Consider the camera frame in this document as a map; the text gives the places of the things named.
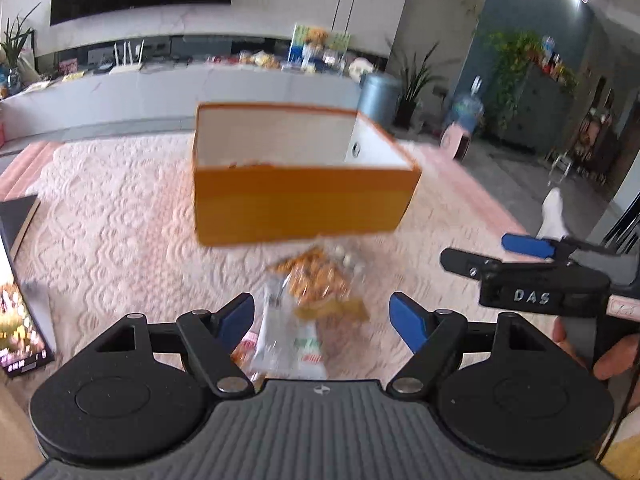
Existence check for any white clear snack packet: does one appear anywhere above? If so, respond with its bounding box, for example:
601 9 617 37
250 274 328 380

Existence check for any clear bag of white balls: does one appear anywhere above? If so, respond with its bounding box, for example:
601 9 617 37
329 244 366 276

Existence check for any clear bag of nuts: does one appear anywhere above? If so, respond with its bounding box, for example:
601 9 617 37
267 244 369 322

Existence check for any dark red jerky packet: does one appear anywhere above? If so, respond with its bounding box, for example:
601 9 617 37
231 332 259 382

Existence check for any person's right hand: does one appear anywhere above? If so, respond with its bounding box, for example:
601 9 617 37
551 316 639 417

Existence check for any white socked foot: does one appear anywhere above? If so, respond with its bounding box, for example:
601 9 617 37
536 188 570 240

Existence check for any pink small heater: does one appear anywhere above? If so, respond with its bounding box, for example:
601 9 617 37
439 122 471 162

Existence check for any blue water jug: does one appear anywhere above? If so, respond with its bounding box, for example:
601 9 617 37
451 76 484 134

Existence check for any orange cardboard box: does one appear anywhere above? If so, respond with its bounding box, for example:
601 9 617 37
192 102 421 247

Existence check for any phone with lit screen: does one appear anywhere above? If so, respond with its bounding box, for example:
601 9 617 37
0 240 54 378

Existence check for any tall leafy floor plant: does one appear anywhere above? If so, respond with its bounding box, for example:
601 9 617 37
390 41 444 129

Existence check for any grey metal trash bin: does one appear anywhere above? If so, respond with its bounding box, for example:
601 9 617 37
357 72 402 130

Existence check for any climbing green vine plant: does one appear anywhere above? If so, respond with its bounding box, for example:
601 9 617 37
488 29 542 133

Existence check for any black notebook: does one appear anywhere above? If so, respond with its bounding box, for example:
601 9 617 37
0 195 40 260

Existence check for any white tv console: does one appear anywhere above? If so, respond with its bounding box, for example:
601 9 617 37
1 64 360 140

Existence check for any teddy bear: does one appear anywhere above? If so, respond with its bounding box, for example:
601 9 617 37
305 27 330 50

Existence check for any white wifi router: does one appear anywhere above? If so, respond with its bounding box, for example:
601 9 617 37
110 40 145 74

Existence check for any potted plant on console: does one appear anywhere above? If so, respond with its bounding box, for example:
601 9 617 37
1 2 40 96

